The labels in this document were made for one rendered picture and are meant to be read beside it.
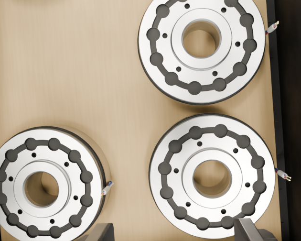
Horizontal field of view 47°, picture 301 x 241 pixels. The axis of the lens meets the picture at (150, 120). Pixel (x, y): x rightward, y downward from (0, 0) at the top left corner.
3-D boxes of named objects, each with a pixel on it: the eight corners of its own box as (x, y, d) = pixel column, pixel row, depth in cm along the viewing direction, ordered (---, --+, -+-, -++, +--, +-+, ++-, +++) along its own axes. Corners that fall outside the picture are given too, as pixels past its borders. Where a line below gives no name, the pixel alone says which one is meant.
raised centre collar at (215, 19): (235, 66, 27) (237, 65, 27) (174, 75, 28) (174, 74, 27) (228, 4, 27) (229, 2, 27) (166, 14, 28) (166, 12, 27)
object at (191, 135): (277, 233, 28) (280, 236, 27) (155, 239, 29) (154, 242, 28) (269, 110, 28) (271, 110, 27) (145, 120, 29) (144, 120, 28)
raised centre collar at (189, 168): (244, 205, 28) (246, 207, 27) (183, 209, 28) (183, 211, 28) (240, 145, 28) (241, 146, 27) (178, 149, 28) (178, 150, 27)
